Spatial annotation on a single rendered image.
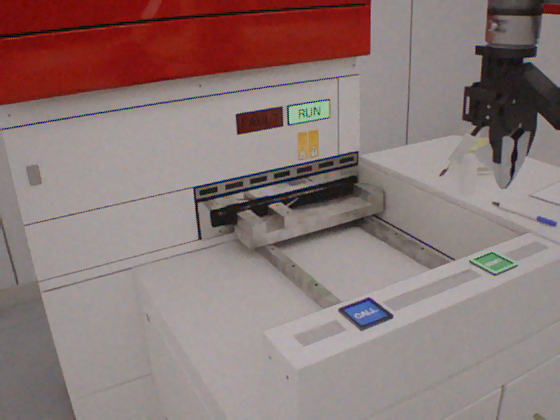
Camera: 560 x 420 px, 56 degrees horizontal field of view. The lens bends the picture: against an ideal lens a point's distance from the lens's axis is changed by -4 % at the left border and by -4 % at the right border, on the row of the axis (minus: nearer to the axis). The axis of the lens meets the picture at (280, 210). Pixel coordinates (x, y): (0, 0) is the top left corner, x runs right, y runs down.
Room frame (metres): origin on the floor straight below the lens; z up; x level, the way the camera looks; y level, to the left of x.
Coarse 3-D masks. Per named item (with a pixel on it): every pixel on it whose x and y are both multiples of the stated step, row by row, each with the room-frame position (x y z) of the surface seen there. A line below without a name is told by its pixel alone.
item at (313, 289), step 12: (264, 252) 1.07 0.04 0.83; (276, 252) 1.04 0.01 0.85; (276, 264) 1.02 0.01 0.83; (288, 264) 0.98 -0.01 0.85; (288, 276) 0.98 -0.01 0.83; (300, 276) 0.93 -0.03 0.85; (300, 288) 0.93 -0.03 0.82; (312, 288) 0.89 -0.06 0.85; (324, 288) 0.89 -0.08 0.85; (324, 300) 0.86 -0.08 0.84; (336, 300) 0.84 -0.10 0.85
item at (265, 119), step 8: (256, 112) 1.20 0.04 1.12; (264, 112) 1.21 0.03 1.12; (272, 112) 1.22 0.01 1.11; (280, 112) 1.23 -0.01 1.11; (240, 120) 1.18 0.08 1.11; (248, 120) 1.19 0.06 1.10; (256, 120) 1.20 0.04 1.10; (264, 120) 1.21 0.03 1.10; (272, 120) 1.22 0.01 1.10; (280, 120) 1.23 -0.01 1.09; (240, 128) 1.18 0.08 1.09; (248, 128) 1.19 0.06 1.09; (256, 128) 1.20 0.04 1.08
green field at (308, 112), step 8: (312, 104) 1.27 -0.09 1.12; (320, 104) 1.28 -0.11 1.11; (328, 104) 1.29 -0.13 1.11; (296, 112) 1.25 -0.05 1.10; (304, 112) 1.26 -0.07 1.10; (312, 112) 1.27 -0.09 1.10; (320, 112) 1.28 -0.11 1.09; (328, 112) 1.29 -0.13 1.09; (296, 120) 1.25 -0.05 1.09; (304, 120) 1.26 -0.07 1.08
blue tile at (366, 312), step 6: (354, 306) 0.65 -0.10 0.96; (360, 306) 0.65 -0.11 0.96; (366, 306) 0.65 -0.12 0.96; (372, 306) 0.65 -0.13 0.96; (348, 312) 0.64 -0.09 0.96; (354, 312) 0.63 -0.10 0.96; (360, 312) 0.63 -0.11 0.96; (366, 312) 0.63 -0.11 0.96; (372, 312) 0.63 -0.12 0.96; (378, 312) 0.63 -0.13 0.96; (354, 318) 0.62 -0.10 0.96; (360, 318) 0.62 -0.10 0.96; (366, 318) 0.62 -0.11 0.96; (372, 318) 0.62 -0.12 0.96; (378, 318) 0.62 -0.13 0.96
